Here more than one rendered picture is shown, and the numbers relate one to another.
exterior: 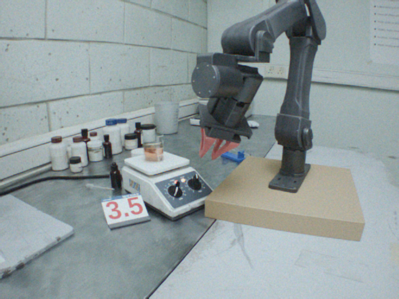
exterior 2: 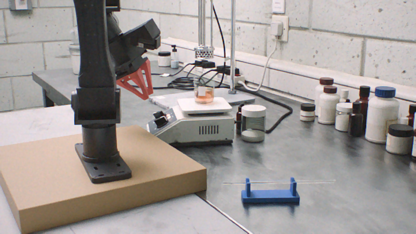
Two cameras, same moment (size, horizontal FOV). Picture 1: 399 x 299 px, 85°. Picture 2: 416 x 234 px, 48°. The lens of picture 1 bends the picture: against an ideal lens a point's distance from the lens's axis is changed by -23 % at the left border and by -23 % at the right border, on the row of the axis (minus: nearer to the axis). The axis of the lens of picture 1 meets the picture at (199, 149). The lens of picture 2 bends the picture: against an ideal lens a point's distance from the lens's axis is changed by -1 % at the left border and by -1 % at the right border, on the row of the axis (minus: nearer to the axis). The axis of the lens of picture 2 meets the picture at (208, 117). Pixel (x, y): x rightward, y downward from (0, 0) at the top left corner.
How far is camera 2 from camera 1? 149 cm
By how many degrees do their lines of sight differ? 117
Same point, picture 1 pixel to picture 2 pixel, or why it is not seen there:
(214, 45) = not seen: outside the picture
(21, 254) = (161, 100)
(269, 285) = (48, 135)
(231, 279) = (71, 131)
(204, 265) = not seen: hidden behind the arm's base
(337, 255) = not seen: hidden behind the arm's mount
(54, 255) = (155, 108)
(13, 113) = (326, 38)
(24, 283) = (139, 104)
